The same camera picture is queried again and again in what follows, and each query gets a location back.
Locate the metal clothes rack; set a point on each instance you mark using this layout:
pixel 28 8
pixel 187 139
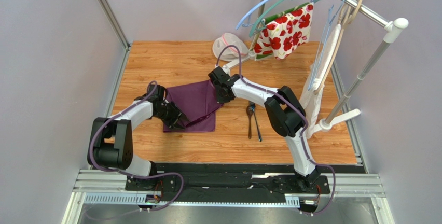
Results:
pixel 384 97

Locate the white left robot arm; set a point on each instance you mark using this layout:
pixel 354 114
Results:
pixel 111 144

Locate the red poppy floral cloth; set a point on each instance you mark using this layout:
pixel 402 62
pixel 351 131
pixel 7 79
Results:
pixel 283 35

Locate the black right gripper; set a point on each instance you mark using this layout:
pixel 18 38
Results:
pixel 223 94

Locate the white mesh laundry bag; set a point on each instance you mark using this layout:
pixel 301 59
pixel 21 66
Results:
pixel 229 47

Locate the blue thin wire hanger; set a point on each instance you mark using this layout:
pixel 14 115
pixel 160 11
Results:
pixel 326 37

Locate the purple cloth napkin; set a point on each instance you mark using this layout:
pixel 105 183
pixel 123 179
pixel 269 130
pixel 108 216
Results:
pixel 198 103

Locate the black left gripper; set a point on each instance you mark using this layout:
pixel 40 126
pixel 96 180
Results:
pixel 177 114

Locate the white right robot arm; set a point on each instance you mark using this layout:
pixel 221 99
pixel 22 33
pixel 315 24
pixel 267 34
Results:
pixel 286 115

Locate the white towel on hanger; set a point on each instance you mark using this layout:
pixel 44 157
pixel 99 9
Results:
pixel 312 103

